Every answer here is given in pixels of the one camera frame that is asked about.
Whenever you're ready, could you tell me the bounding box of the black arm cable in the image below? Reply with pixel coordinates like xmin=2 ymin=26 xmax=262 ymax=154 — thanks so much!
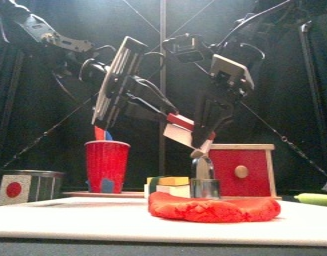
xmin=90 ymin=44 xmax=169 ymax=83
xmin=238 ymin=41 xmax=268 ymax=63

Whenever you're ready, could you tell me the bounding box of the small blue piece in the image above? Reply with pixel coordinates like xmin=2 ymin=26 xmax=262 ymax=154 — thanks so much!
xmin=99 ymin=178 xmax=117 ymax=195

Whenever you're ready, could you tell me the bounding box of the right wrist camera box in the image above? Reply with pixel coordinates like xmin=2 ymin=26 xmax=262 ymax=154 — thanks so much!
xmin=162 ymin=33 xmax=213 ymax=65

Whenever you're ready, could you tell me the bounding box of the red salmon topping piece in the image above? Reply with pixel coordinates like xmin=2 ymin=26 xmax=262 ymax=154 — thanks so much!
xmin=166 ymin=112 xmax=196 ymax=132

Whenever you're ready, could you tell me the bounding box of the red play dough lump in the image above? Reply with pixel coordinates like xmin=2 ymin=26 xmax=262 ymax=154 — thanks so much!
xmin=148 ymin=191 xmax=282 ymax=224

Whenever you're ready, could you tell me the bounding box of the wooden box red front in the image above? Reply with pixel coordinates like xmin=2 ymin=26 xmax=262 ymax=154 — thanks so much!
xmin=208 ymin=143 xmax=278 ymax=199

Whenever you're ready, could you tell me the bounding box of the black frame post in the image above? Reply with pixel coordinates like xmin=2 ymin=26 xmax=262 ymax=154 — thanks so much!
xmin=299 ymin=19 xmax=327 ymax=161

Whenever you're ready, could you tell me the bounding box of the red plastic cup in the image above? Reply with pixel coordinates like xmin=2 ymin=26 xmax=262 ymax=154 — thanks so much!
xmin=83 ymin=140 xmax=133 ymax=195

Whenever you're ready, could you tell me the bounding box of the red utensil handle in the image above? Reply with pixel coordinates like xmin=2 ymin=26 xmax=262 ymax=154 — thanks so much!
xmin=94 ymin=125 xmax=107 ymax=142

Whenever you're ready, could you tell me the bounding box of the white cutting board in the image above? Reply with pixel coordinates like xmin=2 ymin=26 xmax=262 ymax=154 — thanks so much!
xmin=0 ymin=195 xmax=327 ymax=249

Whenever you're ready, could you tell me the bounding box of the metal tin red dot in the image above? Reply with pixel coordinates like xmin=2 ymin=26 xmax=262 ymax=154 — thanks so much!
xmin=0 ymin=169 xmax=66 ymax=207

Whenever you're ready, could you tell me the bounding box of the diagonal brace wire with turnbuckle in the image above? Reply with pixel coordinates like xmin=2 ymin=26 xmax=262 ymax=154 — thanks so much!
xmin=122 ymin=0 xmax=327 ymax=183

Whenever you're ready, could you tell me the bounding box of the flat wooden tray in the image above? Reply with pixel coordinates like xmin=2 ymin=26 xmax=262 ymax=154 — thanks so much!
xmin=62 ymin=190 xmax=148 ymax=200

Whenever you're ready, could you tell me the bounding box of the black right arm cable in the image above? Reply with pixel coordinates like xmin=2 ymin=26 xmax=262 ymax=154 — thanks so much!
xmin=238 ymin=41 xmax=268 ymax=63

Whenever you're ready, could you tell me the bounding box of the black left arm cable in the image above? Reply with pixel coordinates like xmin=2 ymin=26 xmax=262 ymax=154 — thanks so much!
xmin=90 ymin=44 xmax=169 ymax=83

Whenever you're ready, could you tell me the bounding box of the light green roller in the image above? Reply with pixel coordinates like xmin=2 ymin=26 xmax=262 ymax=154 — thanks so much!
xmin=294 ymin=192 xmax=327 ymax=208

